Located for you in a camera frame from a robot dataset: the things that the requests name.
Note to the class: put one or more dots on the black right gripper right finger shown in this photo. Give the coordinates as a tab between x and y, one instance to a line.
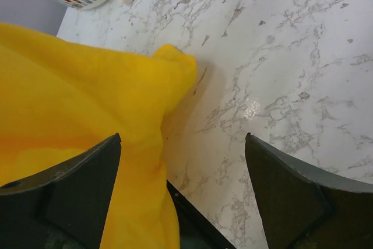
303	206

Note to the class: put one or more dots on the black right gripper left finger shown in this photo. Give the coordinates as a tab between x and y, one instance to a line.
64	206

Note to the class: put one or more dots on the yellow shorts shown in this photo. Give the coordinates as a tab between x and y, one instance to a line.
59	98

